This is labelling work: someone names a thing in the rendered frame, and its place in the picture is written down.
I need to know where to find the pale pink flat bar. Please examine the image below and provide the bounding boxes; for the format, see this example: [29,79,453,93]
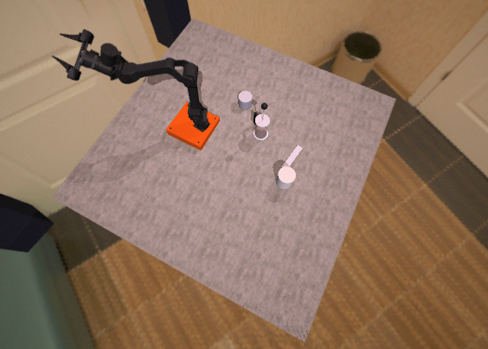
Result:
[281,145,303,168]

